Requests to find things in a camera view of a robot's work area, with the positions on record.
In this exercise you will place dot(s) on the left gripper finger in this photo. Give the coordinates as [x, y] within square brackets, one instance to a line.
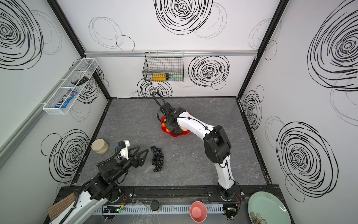
[140, 158]
[133, 150]

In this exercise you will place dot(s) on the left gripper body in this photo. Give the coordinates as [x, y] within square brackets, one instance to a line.
[133, 157]

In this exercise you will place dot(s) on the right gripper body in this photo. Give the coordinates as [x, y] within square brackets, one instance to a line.
[172, 128]

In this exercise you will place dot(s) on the red flower fruit bowl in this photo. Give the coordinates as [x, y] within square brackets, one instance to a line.
[176, 132]

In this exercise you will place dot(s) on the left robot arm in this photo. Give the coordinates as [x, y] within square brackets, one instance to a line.
[96, 192]

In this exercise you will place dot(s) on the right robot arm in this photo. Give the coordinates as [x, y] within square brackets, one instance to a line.
[216, 143]

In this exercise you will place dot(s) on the dark grape bunch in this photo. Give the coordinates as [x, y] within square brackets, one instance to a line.
[158, 158]

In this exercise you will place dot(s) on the beige round container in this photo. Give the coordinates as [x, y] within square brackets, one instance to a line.
[100, 146]

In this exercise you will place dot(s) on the green bottle in basket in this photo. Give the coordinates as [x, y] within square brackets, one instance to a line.
[176, 77]

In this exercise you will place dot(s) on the yellow box in basket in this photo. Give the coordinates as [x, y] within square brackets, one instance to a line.
[159, 77]

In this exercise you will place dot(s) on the black round knob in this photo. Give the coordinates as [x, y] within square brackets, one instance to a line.
[155, 205]

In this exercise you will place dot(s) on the pink cup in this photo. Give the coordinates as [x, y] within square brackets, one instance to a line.
[198, 212]

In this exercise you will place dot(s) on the blue candy packet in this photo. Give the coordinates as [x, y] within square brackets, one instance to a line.
[65, 100]

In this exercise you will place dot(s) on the black remote control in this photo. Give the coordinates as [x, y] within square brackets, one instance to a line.
[80, 81]

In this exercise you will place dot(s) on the brown woven mat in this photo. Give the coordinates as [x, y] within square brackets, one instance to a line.
[55, 210]

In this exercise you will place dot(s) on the green floral plate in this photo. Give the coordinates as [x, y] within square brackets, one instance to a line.
[265, 208]

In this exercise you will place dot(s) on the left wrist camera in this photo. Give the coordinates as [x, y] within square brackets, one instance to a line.
[122, 149]

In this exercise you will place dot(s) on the black wire basket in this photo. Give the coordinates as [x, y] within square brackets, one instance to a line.
[162, 62]

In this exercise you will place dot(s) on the white slotted cable duct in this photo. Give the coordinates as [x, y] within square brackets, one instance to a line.
[144, 209]

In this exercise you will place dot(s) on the white wire shelf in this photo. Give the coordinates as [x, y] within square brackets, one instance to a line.
[86, 93]

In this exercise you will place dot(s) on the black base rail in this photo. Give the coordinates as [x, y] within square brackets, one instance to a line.
[183, 194]

